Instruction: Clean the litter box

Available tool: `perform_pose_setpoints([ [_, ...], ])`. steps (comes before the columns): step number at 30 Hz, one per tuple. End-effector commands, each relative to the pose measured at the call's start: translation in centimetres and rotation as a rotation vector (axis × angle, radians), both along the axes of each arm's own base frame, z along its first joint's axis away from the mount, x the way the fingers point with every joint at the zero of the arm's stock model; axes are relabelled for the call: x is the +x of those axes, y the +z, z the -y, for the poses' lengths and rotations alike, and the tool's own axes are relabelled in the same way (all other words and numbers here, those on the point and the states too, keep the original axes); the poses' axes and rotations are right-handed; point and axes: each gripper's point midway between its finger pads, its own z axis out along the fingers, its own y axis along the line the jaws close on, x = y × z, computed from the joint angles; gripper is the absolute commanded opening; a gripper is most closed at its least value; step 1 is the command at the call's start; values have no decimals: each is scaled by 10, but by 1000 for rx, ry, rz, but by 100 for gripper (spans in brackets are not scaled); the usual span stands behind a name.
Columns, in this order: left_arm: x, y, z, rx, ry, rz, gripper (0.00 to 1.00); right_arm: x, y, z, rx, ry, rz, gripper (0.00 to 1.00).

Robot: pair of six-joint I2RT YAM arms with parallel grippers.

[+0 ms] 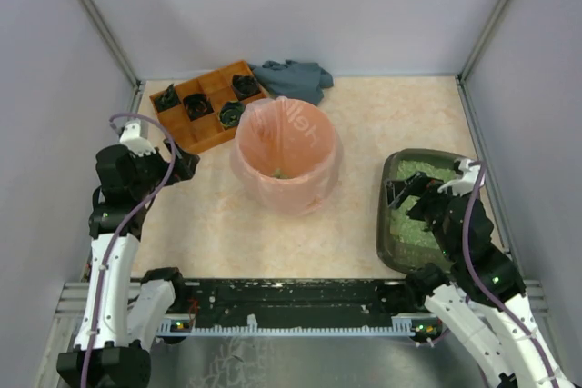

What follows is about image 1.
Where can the pink bag-lined trash bin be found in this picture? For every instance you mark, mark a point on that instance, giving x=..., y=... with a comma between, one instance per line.
x=287, y=154

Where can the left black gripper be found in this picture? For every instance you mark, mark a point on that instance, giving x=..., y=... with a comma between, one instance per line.
x=170, y=160

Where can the dark rolled item front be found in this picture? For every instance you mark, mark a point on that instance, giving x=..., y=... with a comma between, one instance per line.
x=230, y=114

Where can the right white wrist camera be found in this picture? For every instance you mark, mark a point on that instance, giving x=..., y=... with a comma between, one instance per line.
x=467, y=171

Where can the dark rolled item middle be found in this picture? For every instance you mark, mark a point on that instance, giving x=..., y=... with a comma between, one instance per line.
x=197, y=105

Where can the black litter scoop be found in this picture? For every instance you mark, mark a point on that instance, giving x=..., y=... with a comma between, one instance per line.
x=397, y=191

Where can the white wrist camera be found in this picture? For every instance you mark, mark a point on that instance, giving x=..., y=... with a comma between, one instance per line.
x=134, y=138
x=467, y=171

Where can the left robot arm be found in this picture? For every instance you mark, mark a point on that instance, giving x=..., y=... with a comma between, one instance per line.
x=112, y=347

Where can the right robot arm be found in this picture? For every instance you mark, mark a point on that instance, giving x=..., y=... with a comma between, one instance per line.
x=483, y=300

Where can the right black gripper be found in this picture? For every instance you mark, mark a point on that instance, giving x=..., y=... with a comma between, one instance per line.
x=418, y=196

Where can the dark litter box tray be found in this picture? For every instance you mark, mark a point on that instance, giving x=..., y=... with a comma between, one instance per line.
x=403, y=244

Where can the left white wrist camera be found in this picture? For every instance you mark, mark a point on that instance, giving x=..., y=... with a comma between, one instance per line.
x=134, y=138

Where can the dark rolled item far left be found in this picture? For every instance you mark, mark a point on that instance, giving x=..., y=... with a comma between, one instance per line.
x=166, y=99

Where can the blue-grey cloth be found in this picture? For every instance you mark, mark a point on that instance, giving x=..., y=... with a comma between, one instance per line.
x=304, y=81

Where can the dark rolled item far right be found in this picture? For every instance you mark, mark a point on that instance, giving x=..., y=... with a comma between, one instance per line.
x=244, y=86

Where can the orange compartment tray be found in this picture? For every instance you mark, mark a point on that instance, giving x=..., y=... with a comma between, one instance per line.
x=196, y=137

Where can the dark rolled item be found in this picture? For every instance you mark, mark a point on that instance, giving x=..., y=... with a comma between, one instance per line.
x=230, y=114
x=244, y=86
x=166, y=99
x=197, y=105

